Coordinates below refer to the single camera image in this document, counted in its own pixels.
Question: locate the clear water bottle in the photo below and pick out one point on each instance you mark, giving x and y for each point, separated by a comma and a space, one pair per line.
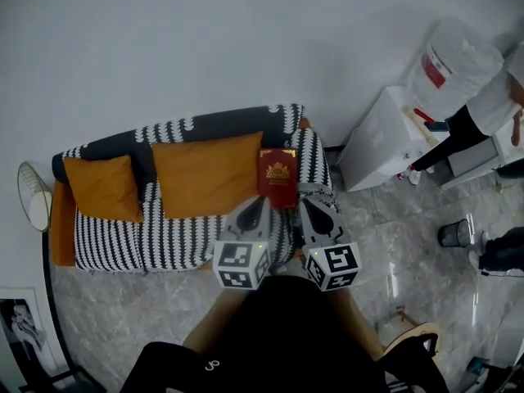
454, 64

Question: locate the person's black shirt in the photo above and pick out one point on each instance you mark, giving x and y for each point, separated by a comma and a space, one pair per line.
282, 342

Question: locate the red gold-patterned book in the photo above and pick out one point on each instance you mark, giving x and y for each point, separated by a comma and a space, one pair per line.
278, 178

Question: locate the person's right forearm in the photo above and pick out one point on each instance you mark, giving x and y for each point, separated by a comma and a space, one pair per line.
352, 322

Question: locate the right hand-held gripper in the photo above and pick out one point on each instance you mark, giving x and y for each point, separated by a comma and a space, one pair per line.
335, 262

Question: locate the orange sofa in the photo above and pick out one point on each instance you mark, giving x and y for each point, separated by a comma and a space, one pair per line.
61, 227

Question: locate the black white poster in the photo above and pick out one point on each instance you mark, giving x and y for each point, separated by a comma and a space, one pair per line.
24, 330

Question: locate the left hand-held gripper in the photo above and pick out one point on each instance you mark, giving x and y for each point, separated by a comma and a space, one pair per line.
239, 260

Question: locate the person's left forearm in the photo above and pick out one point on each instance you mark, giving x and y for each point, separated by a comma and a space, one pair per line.
209, 322

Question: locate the small orange cushion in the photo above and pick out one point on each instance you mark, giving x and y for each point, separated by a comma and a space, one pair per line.
102, 188

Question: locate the white water dispenser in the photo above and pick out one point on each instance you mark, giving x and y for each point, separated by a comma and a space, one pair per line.
376, 145

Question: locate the black mesh waste bin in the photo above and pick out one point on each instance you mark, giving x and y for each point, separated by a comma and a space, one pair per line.
454, 233

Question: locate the white cabinet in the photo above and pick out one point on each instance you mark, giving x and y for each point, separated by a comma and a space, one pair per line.
479, 158

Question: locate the black white striped blanket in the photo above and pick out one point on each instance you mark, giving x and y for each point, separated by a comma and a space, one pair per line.
106, 244

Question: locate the large orange cushion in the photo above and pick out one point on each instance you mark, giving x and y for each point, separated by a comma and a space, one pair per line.
204, 174

